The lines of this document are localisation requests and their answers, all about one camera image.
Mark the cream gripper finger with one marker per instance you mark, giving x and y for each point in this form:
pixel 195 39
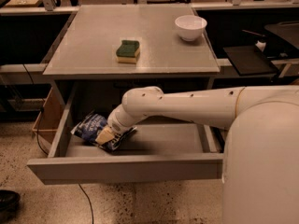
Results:
pixel 105 136

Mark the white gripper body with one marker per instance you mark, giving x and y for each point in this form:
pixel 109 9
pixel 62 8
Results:
pixel 114 125

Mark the blue Kettle chip bag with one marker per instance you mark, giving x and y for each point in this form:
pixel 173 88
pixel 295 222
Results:
pixel 92 125

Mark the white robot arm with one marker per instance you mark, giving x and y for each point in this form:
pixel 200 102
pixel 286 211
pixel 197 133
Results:
pixel 260 171

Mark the grey open drawer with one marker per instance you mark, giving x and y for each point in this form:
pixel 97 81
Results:
pixel 159 149

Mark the grey cabinet counter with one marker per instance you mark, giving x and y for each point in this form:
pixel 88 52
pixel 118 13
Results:
pixel 88 49

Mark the green and yellow sponge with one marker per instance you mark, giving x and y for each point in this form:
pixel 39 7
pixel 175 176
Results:
pixel 128 51

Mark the black shoe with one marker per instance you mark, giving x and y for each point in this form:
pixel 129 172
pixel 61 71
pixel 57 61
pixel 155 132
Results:
pixel 9 202

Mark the white bowl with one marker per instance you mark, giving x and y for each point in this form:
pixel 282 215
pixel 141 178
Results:
pixel 190 27

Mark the black tray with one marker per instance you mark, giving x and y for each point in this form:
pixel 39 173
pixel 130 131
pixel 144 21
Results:
pixel 249 61

